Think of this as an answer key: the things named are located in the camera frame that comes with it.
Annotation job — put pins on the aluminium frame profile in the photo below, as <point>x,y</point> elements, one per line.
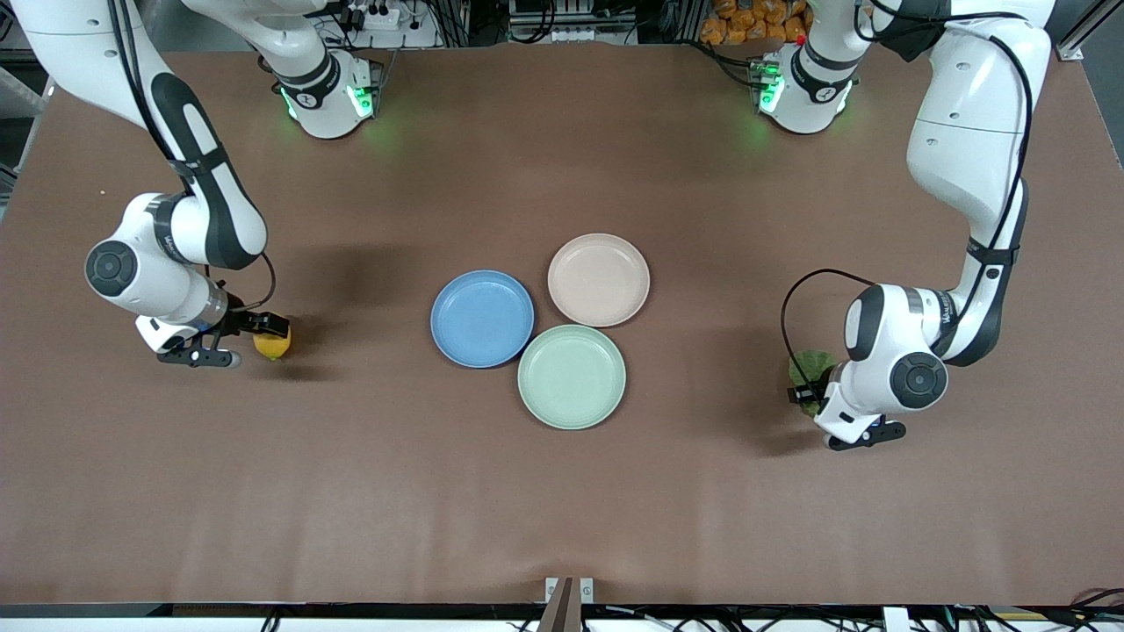
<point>1073,46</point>

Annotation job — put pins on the beige pink plate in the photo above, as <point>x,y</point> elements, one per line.
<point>599,280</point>

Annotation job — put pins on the green lettuce leaf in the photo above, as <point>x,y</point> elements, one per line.
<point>812,362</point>

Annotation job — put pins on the mint green plate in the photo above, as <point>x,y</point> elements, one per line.
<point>572,377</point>

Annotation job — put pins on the bag of oranges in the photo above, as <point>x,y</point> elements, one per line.
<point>738,22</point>

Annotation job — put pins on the yellow lemon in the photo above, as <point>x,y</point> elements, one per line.
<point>272,348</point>

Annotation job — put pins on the metal table edge bracket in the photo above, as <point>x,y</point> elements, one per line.
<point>569,606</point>

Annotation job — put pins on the blue plate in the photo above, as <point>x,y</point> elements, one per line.
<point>482,319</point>

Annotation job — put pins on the white power strip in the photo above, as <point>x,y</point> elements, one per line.
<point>391,17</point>

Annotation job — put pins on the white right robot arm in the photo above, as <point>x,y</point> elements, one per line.
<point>211,202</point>

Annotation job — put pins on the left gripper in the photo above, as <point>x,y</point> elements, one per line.
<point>809,392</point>

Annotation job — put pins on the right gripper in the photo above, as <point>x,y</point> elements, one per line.
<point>245,320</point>

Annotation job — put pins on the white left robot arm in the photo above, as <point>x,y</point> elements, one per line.
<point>966,132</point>

